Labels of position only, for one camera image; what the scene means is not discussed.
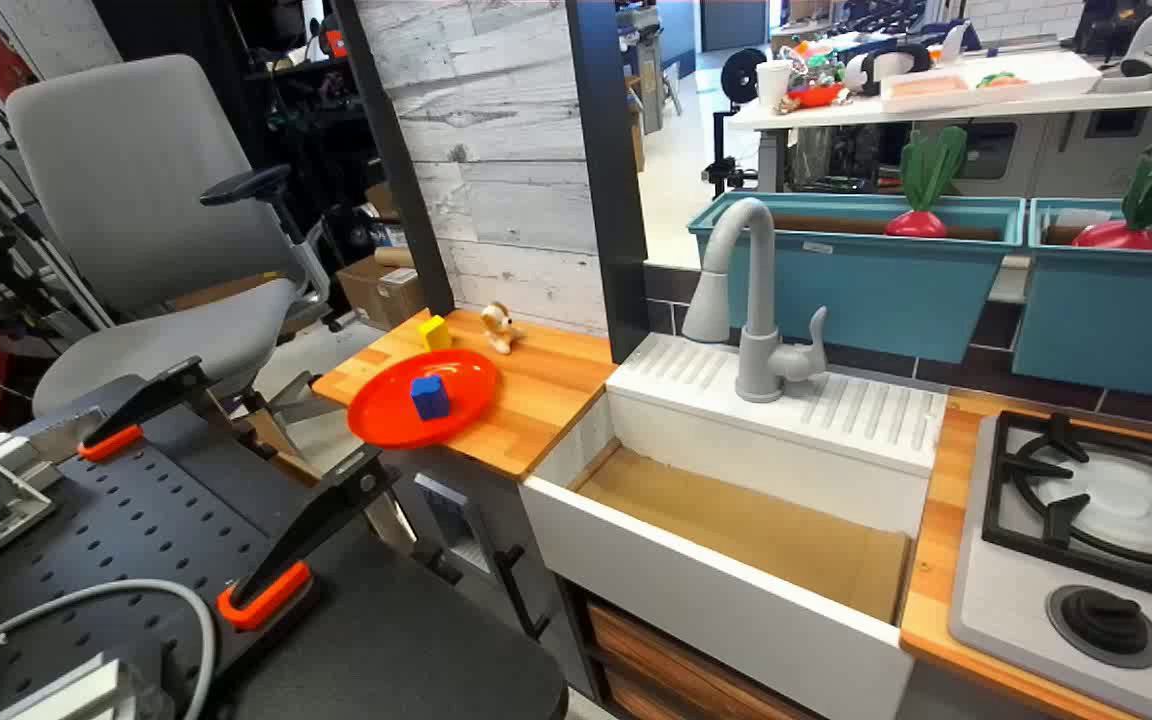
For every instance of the blue toy block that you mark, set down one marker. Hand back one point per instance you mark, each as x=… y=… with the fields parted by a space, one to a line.
x=430 y=398

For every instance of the yellow toy block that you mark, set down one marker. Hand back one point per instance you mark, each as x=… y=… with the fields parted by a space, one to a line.
x=439 y=333

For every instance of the orange-red plastic plate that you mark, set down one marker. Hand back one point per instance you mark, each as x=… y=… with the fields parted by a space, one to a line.
x=384 y=410

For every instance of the white and brown toy dog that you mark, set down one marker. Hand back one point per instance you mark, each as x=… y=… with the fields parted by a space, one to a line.
x=500 y=327

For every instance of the grey toy faucet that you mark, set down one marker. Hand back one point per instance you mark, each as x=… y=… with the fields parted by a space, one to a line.
x=759 y=306

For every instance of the brown cardboard box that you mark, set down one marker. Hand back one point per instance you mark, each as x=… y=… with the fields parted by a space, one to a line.
x=377 y=287

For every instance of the white toy sink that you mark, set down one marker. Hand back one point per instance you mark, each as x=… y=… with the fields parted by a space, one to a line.
x=723 y=602

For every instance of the teal planter box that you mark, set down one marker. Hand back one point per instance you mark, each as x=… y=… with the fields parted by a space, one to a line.
x=870 y=294
x=1121 y=320

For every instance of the wooden cabinet drawers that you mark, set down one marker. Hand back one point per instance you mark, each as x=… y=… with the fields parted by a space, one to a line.
x=659 y=667

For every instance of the white cup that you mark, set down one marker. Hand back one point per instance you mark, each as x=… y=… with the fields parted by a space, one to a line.
x=773 y=87

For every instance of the red bowl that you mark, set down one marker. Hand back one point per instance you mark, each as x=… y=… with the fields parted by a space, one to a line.
x=815 y=95

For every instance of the red toy radish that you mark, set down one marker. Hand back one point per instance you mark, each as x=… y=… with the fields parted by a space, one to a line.
x=928 y=166
x=1118 y=239

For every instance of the black stove burner grate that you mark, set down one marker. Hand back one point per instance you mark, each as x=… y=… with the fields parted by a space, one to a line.
x=1011 y=513

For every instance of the white background table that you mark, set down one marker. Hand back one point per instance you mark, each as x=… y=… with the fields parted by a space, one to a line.
x=978 y=104

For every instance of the grey office chair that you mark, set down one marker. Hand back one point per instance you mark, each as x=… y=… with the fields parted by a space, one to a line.
x=122 y=175

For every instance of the black perforated base board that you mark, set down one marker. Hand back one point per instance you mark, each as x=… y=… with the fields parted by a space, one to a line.
x=108 y=521

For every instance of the grey toy stove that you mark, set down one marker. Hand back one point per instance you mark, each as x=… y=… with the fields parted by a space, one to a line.
x=1003 y=626

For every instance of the black stove knob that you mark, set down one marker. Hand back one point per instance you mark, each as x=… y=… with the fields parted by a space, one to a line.
x=1104 y=622

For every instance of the black upright post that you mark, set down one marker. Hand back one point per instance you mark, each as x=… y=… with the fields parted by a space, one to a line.
x=606 y=175

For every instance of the black slanted frame beam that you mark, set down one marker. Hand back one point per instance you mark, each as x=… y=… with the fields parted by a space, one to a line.
x=398 y=162

